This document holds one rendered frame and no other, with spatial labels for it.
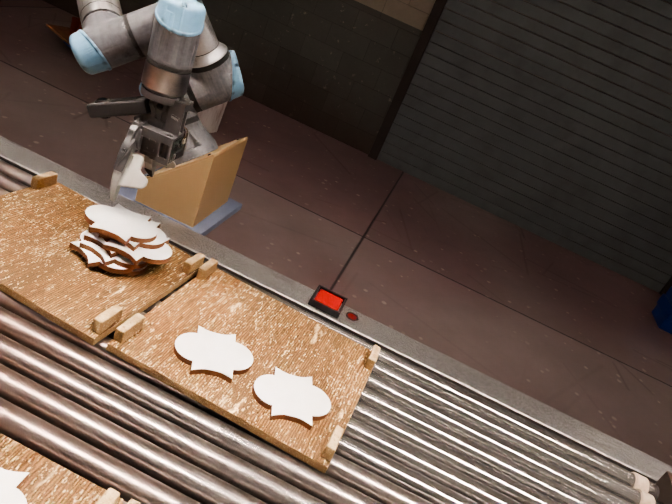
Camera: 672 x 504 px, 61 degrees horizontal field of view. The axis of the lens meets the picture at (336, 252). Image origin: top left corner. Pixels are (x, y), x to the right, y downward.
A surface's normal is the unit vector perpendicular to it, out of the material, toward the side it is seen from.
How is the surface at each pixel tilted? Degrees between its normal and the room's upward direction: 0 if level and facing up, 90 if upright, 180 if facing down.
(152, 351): 0
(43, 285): 0
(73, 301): 0
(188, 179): 90
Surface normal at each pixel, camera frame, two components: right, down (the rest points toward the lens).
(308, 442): 0.37, -0.82
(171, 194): -0.23, 0.38
